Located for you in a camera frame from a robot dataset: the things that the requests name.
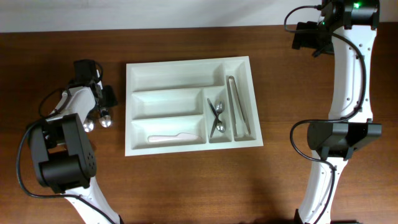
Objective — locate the metal tongs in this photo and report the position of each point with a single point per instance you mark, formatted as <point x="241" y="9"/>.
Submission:
<point x="239" y="118"/>

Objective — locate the small teaspoon bowl down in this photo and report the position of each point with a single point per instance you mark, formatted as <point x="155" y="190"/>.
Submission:
<point x="217" y="119"/>

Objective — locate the pink plastic knife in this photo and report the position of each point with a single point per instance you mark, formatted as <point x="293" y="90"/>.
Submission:
<point x="178" y="137"/>

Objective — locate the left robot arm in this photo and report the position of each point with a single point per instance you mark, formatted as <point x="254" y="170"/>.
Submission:
<point x="62" y="155"/>

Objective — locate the large spoon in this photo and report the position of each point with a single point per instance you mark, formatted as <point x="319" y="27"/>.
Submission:
<point x="88" y="125"/>
<point x="105" y="118"/>

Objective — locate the white plastic cutlery tray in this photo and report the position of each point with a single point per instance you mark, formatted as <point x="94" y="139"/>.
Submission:
<point x="188" y="96"/>

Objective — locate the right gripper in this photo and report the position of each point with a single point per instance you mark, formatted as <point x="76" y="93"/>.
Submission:
<point x="304" y="37"/>

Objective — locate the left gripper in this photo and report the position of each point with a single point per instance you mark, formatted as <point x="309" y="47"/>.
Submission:
<point x="111" y="98"/>

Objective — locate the small teaspoon bowl up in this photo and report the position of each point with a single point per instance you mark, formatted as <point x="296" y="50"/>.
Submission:
<point x="217" y="115"/>

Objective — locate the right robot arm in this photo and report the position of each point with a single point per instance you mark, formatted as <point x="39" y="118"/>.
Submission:
<point x="346" y="30"/>

